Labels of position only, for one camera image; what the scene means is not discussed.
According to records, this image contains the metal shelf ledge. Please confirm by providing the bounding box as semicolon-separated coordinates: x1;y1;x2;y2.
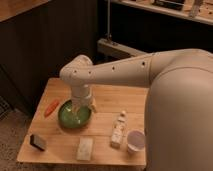
97;38;145;59

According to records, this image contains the white paper cup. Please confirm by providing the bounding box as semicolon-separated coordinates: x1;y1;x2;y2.
127;130;145;154

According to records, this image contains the wooden table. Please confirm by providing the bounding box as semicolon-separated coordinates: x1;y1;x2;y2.
17;78;147;166

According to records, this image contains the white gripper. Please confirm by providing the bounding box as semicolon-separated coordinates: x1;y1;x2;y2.
71;85;97;114

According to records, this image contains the white sponge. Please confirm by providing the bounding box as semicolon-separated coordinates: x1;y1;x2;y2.
77;138;93;161

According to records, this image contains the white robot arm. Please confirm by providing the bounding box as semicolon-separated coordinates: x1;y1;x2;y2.
60;49;213;171

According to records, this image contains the orange carrot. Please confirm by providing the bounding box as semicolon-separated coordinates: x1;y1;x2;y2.
44;100;59;117

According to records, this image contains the green bowl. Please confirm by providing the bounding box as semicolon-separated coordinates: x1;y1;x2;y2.
58;100;92;129

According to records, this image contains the upper shelf with items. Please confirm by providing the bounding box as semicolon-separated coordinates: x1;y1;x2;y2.
112;0;213;26

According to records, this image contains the white bottle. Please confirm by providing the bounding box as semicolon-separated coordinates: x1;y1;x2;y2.
110;111;126;149

